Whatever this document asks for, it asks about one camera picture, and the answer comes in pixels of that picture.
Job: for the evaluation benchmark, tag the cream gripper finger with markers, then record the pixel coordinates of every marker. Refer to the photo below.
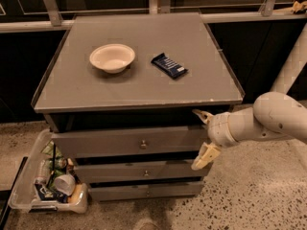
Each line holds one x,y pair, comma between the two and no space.
207,153
203,115

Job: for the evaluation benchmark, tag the green chip bag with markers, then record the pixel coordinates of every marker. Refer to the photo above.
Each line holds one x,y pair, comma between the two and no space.
51,150

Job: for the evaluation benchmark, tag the dark blue snack bar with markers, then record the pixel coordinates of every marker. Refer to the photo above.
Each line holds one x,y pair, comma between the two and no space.
168,66

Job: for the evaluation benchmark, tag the grey drawer cabinet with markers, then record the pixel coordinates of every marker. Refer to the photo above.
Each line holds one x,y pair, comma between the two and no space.
76,96

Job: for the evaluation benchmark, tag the grey bottom drawer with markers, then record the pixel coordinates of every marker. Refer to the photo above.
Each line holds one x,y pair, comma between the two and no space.
146,191

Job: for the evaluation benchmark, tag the white paper cup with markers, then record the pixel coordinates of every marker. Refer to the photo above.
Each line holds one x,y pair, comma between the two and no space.
65,183

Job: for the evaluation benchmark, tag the clear plastic bin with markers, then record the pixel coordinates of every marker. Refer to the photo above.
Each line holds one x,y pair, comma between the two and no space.
24,196

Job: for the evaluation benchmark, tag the grey top drawer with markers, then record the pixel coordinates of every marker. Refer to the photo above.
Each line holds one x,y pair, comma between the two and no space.
129,141

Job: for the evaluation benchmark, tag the grey drawer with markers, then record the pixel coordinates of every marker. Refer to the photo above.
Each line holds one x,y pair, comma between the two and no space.
129,141
139,171
146,191

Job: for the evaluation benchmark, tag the metal railing frame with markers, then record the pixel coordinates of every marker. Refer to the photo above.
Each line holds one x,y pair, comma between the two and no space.
18,16

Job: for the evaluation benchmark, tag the yellow sponge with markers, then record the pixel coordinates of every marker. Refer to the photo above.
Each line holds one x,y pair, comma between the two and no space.
77,194

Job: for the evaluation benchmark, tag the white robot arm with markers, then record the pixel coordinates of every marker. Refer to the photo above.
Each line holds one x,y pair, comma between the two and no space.
274,115

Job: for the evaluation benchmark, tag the grey middle drawer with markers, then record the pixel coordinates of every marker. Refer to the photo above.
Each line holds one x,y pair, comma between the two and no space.
139,171

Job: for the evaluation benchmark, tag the blue snack wrapper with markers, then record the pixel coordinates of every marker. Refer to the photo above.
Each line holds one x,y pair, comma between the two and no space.
46,194

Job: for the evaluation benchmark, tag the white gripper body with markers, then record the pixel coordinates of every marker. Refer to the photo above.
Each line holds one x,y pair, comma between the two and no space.
218,128

